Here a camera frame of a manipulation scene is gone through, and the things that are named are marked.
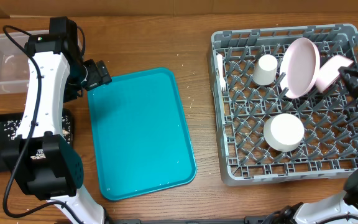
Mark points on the grey dishwasher rack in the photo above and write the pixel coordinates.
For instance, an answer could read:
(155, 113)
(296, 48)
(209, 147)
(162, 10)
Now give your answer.
(329, 148)

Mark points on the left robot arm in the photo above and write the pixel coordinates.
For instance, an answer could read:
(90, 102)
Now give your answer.
(56, 76)

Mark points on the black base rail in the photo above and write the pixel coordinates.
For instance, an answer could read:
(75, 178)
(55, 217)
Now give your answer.
(246, 220)

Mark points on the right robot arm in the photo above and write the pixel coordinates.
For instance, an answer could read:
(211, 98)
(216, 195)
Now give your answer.
(340, 208)

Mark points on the white paper cup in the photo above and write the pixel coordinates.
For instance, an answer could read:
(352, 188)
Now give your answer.
(265, 70)

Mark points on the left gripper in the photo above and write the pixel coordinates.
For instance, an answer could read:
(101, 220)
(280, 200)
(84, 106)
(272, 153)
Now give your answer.
(97, 74)

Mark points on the clear plastic bin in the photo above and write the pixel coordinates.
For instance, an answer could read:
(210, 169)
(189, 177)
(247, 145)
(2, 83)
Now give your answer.
(14, 68)

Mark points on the pink bowl with nuts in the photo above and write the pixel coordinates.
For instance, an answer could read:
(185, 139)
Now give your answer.
(329, 72)

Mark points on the pile of rice and nuts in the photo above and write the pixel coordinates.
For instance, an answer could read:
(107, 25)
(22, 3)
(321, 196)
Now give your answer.
(10, 127)

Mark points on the white bowl with rice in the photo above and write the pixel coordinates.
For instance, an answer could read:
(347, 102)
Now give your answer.
(283, 132)

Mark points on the white plastic fork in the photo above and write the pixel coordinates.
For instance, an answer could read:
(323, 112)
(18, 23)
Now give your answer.
(221, 65)

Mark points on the teal serving tray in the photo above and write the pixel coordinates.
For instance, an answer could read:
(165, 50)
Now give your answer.
(141, 139)

